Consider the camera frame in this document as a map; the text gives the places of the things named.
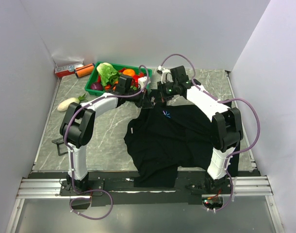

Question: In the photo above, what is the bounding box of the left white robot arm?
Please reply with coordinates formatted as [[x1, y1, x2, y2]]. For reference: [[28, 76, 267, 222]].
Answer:
[[60, 74, 152, 195]]

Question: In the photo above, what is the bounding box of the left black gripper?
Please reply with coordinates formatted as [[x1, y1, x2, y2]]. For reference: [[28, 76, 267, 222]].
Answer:
[[125, 86, 153, 109]]

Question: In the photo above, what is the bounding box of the purple toy onion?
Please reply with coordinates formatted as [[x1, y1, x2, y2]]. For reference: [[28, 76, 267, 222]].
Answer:
[[90, 82, 103, 91]]

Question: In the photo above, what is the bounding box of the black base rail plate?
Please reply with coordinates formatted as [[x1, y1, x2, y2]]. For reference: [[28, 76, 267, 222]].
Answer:
[[60, 171, 231, 207]]

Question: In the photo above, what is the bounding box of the green toy lettuce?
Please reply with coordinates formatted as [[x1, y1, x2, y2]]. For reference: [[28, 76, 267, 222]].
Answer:
[[97, 63, 121, 86]]

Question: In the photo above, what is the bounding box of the orange toy fruit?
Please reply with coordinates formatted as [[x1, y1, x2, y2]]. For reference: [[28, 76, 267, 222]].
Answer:
[[122, 69, 136, 77]]

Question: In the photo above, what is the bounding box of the wrist white camera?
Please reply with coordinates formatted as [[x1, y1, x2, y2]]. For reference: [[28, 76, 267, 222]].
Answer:
[[138, 76, 151, 89], [156, 66, 171, 83]]

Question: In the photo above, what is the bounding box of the red white box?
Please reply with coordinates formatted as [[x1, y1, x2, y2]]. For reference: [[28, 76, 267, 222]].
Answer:
[[54, 61, 83, 78]]

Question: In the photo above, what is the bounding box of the black t-shirt garment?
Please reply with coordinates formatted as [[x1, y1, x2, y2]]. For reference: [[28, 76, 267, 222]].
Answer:
[[123, 89, 241, 188]]

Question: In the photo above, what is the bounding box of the orange cylinder can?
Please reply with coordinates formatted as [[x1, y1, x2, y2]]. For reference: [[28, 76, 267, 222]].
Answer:
[[75, 63, 95, 78]]

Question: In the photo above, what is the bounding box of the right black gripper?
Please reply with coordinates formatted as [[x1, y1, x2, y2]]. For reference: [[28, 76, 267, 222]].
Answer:
[[154, 80, 178, 103]]

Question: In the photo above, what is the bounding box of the small black stand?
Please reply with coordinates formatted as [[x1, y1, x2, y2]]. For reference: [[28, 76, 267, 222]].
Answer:
[[51, 137, 68, 156]]

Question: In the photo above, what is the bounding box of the white toy radish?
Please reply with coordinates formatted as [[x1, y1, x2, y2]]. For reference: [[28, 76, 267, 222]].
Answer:
[[57, 94, 86, 112]]

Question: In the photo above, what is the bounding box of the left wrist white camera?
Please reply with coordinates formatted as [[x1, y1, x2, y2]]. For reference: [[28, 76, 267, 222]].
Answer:
[[138, 76, 151, 89]]

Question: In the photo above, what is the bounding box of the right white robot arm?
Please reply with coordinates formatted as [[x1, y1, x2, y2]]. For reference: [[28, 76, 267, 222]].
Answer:
[[156, 66, 243, 194]]

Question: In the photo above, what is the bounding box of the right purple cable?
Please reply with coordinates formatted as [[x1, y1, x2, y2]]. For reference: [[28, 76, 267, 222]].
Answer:
[[160, 53, 261, 214]]

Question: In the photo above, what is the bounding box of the red toy bell pepper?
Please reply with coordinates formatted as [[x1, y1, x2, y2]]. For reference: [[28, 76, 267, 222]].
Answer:
[[132, 75, 140, 86]]

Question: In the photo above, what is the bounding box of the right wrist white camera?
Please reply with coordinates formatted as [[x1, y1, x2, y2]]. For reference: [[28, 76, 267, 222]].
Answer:
[[156, 66, 171, 83]]

